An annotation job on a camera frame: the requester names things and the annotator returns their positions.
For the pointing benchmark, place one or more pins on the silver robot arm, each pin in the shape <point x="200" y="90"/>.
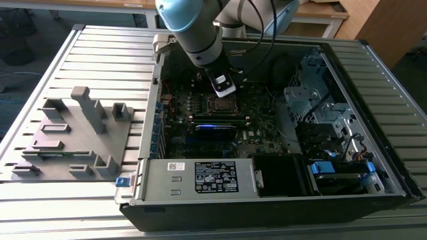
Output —
<point x="200" y="42"/>

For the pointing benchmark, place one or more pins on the CPU socket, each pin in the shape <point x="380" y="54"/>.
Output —
<point x="208" y="102"/>

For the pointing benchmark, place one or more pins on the metal drive cage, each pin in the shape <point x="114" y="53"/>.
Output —
<point x="295" y="96"/>

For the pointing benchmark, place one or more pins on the black graphics card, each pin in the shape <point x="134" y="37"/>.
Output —
<point x="215" y="133"/>

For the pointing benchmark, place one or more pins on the green motherboard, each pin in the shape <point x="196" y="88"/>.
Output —
<point x="263" y="125"/>

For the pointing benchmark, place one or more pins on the chipset heatsink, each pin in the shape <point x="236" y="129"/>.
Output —
<point x="247" y="150"/>

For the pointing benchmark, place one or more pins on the wooden desk white legs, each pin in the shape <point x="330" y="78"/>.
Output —
<point x="330" y="14"/>
<point x="83" y="2"/>

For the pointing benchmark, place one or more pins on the grey power supply unit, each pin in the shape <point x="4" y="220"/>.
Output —
<point x="160" y="180"/>

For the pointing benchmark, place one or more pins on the grey parts rack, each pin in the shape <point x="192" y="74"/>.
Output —
<point x="83" y="140"/>

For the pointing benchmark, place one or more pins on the blue disk carrier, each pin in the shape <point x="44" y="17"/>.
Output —
<point x="322" y="168"/>
<point x="371" y="167"/>

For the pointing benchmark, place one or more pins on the blue case latch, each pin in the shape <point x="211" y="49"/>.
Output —
<point x="122" y="182"/>

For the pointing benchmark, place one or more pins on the wooden cabinet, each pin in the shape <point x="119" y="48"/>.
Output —
<point x="394" y="25"/>

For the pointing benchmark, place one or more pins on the black hard disk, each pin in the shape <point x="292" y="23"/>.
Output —
<point x="336" y="182"/>

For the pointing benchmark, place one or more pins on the black PC case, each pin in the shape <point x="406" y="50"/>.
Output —
<point x="234" y="217"/>

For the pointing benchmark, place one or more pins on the green RAM stick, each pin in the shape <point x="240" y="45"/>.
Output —
<point x="53" y="155"/>

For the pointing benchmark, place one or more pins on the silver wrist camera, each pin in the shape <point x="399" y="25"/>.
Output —
<point x="222" y="85"/>

